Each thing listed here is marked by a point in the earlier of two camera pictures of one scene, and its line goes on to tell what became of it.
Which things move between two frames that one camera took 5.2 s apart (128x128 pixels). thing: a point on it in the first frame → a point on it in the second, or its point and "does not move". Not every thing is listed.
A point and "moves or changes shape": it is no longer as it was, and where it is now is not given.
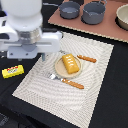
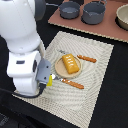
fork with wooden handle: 66,81 does not move
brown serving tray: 107,28 does not move
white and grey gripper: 29,44 → 43,71
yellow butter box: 12,71 moves or changes shape
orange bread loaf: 70,63 does not move
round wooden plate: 61,69 does not move
